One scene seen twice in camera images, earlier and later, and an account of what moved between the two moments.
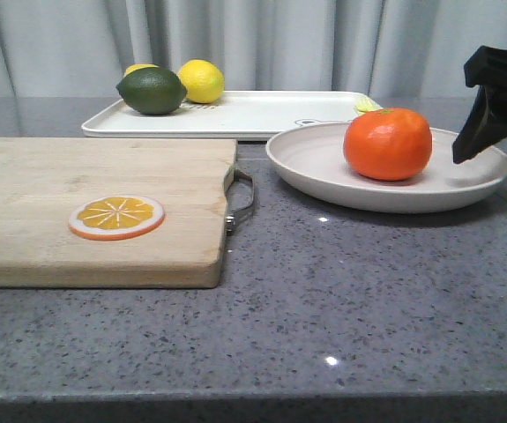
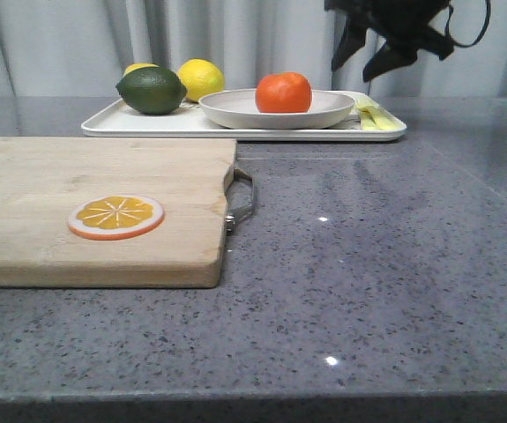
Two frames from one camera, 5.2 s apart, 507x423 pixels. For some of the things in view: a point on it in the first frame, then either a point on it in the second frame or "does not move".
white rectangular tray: [233, 115] does not move
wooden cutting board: [24, 190] does not move
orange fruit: [388, 144] to [283, 92]
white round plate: [311, 163] to [240, 110]
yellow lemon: [204, 80] does not move
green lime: [152, 91] does not move
